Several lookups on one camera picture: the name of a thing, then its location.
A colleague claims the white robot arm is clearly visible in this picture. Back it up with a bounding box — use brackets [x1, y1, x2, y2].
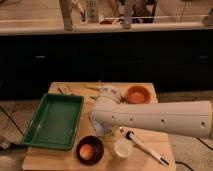
[91, 85, 213, 139]

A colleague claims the green plastic tray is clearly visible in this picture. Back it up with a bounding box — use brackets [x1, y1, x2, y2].
[21, 93, 84, 150]

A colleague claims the grey cloth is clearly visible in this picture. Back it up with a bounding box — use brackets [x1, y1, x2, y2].
[90, 119, 101, 137]

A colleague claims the dark red bowl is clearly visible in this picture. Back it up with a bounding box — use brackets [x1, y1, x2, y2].
[76, 136, 104, 165]

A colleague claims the orange fruit in bowl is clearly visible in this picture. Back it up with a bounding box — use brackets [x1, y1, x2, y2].
[79, 144, 94, 160]

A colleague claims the white cup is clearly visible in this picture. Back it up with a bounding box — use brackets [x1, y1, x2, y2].
[114, 138, 133, 159]

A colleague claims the orange bowl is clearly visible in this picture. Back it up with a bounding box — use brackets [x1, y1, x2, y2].
[125, 85, 151, 104]

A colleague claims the white handled brush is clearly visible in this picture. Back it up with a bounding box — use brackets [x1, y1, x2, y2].
[125, 131, 169, 167]

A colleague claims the black floor cable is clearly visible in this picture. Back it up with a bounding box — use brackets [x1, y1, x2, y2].
[174, 137, 213, 171]

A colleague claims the black cable left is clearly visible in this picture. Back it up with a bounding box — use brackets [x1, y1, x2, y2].
[0, 105, 25, 137]

